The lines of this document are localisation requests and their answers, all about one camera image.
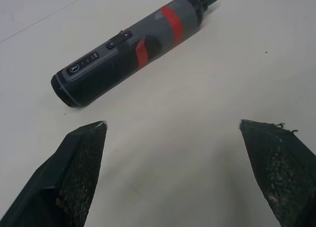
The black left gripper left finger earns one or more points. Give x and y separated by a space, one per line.
61 177

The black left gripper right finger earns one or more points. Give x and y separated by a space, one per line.
279 172

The grey red electric screwdriver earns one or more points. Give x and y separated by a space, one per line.
128 49

